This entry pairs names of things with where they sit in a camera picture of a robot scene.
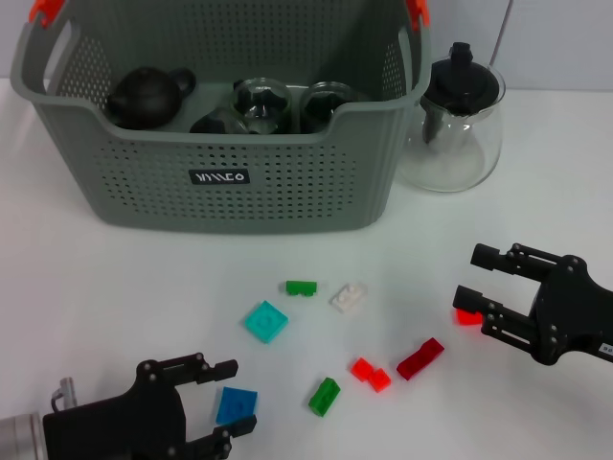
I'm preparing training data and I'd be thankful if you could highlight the white two-stud toy plate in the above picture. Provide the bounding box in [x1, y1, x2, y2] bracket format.
[329, 283, 369, 313]

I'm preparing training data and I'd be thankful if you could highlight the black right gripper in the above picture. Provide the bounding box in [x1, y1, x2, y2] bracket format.
[452, 242, 613, 366]

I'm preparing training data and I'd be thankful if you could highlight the dark clay teapot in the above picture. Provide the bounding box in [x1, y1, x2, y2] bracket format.
[105, 66, 197, 130]

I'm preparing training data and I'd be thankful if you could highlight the green rectangular toy brick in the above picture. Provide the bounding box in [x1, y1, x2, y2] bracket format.
[307, 377, 342, 417]

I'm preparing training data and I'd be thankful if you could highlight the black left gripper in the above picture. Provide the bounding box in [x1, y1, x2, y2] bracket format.
[42, 353, 259, 460]

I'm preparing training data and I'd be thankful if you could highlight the teal square toy plate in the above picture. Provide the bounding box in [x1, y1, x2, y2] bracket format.
[241, 300, 289, 345]

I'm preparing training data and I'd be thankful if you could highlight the dark red long toy brick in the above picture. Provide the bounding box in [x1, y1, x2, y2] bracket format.
[396, 336, 445, 380]

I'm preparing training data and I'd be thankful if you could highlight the glass teacup with black sleeve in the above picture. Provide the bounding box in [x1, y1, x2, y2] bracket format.
[189, 105, 245, 135]
[230, 78, 293, 136]
[299, 80, 363, 135]

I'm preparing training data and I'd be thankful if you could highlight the grey perforated storage basket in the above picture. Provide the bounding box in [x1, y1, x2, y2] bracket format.
[9, 0, 432, 236]

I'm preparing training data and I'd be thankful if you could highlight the glass carafe with black lid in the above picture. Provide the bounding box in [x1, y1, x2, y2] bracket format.
[395, 41, 507, 194]

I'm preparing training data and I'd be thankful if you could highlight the green notched toy brick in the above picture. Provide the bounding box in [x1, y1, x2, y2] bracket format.
[285, 280, 318, 298]

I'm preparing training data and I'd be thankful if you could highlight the blue square toy plate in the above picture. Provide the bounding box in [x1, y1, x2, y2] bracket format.
[215, 386, 259, 426]

